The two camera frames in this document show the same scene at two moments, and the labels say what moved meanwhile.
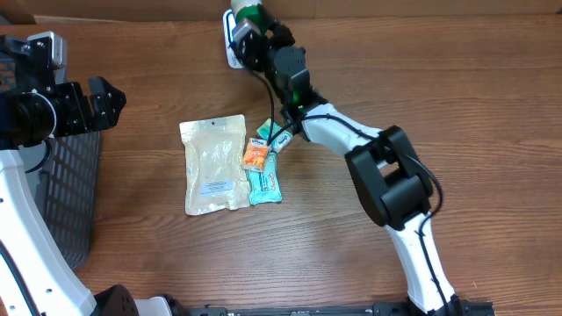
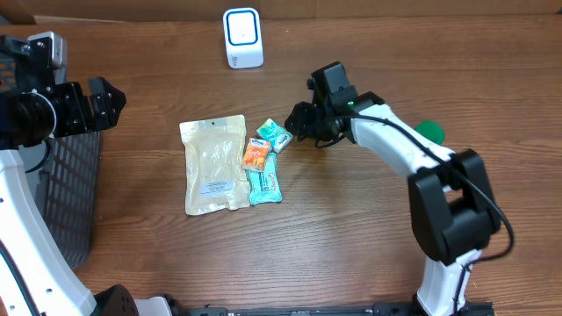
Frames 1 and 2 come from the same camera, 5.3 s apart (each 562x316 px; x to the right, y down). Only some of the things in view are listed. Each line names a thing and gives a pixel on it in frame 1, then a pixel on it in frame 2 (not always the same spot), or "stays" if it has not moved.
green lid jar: [243, 9] to [431, 129]
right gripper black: [281, 33] to [303, 127]
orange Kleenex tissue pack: [255, 155] stays
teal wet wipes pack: [263, 186] stays
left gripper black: [82, 119] stays
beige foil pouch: [216, 164] stays
